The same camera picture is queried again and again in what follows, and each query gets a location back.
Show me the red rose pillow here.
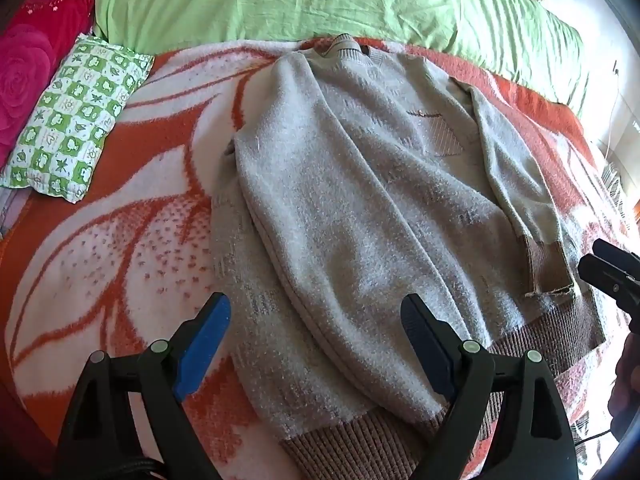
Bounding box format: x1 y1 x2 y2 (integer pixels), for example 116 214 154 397
1 0 96 164

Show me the black cable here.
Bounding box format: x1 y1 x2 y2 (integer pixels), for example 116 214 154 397
572 426 618 449

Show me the grey knit sweater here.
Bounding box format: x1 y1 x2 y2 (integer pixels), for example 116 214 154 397
210 35 605 479

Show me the person right hand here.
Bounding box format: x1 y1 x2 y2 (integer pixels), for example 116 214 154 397
608 333 640 417

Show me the green quilt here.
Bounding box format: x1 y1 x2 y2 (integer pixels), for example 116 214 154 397
94 0 589 112

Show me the green white checkered pillow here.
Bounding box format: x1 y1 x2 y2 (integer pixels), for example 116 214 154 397
1 35 155 204

